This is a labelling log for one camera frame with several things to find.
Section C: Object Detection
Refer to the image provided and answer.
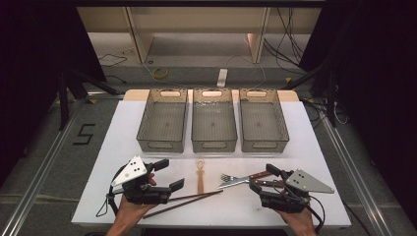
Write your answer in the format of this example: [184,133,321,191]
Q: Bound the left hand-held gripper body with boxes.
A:
[110,155,173,207]

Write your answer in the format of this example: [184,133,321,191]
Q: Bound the light wooden shelf unit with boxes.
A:
[76,6,323,65]

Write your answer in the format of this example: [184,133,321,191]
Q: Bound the white power strip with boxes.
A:
[216,68,229,89]

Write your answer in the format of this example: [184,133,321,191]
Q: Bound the person's left hand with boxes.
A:
[115,172,158,228]

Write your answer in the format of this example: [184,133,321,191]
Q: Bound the black metal stand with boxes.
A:
[280,58,339,129]
[57,64,122,132]

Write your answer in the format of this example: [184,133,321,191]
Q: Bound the bundle of black hanging cables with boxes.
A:
[263,7,307,76]

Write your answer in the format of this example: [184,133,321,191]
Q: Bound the left hand-held gripper black cable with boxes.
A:
[95,170,130,218]

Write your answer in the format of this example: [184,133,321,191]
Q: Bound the grey translucent plastic bin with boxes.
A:
[136,88,189,154]
[191,88,239,154]
[239,88,291,154]

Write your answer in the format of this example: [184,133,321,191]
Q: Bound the aluminium floor rail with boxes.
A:
[0,94,91,236]
[318,114,396,236]

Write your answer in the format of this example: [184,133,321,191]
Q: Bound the thin black floor cable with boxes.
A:
[97,52,129,85]

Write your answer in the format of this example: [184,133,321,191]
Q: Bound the right hand-held gripper black cable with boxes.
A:
[307,194,327,234]

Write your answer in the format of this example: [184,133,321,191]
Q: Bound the tangle of floor cables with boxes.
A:
[300,96,349,130]

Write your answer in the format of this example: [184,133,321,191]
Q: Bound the person's right hand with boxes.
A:
[275,207,319,236]

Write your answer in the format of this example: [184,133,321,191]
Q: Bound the hand-held gripper black cable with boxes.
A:
[307,194,327,234]
[95,170,130,218]

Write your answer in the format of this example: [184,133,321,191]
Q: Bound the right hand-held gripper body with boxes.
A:
[258,168,335,214]

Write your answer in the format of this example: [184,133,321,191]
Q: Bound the metal fork with wooden handle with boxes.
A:
[220,173,285,189]

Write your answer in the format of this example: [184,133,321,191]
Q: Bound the white floor cable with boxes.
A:
[225,53,268,90]

